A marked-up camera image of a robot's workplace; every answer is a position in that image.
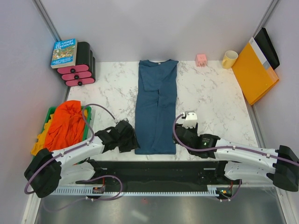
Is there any blue t shirt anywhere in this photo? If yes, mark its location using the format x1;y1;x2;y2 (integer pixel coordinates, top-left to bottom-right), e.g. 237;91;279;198
135;59;178;155

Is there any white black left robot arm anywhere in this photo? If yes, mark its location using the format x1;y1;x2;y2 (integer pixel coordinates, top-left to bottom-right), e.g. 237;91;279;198
24;120;139;198

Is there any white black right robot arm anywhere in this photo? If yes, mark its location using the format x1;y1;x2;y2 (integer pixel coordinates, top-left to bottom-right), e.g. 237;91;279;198
172;124;299;192

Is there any green plastic crate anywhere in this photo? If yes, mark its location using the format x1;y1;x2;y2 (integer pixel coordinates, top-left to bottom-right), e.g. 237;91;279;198
44;106;92;141

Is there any orange t shirt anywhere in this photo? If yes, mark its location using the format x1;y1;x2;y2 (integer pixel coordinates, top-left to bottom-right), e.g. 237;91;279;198
43;100;85;151

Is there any black pink drawer unit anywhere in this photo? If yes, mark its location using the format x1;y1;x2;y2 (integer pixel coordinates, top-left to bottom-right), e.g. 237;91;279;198
57;42;96;87

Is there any pink cube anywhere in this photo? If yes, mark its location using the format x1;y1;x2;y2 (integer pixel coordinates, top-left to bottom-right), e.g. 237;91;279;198
195;54;207;67

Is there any yellow t shirt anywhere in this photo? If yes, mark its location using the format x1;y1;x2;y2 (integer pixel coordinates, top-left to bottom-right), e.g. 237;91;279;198
30;114;54;156

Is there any orange folder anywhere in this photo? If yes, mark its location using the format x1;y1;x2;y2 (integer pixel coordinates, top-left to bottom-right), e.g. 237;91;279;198
232;42;279;105

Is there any yellow mug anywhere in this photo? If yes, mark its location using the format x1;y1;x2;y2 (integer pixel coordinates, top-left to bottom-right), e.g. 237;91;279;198
221;50;239;69

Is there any treehouse paperback book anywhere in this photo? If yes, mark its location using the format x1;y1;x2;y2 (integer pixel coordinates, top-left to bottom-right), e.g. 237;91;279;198
50;38;78;69

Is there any white grey document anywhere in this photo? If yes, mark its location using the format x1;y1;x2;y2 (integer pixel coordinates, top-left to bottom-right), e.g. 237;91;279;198
249;37;271;70

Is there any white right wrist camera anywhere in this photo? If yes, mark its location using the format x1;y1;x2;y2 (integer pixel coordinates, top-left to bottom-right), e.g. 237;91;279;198
182;111;198;129

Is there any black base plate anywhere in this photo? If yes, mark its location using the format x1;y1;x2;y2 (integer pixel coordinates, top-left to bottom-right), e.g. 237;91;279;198
88;159;240;192

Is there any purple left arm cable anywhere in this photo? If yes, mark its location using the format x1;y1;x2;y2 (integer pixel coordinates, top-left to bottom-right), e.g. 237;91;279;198
24;104;120;195

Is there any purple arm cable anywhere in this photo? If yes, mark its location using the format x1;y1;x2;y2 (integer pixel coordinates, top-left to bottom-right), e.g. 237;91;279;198
24;104;120;195
172;113;299;168

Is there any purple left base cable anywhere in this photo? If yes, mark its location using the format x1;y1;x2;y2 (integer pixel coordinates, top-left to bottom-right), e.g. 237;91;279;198
42;176;123;212

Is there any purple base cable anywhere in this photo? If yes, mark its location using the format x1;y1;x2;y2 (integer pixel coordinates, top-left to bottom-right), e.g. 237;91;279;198
42;176;123;212
216;178;242;203

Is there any white slotted cable duct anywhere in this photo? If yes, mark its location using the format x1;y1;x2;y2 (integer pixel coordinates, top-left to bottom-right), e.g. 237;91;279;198
51;185;233;196

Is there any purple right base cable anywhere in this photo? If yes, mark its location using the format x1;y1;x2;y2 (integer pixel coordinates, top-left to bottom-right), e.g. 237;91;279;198
216;178;242;203

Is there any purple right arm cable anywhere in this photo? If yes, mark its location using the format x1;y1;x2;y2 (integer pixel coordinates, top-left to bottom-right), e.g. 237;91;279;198
172;113;299;168

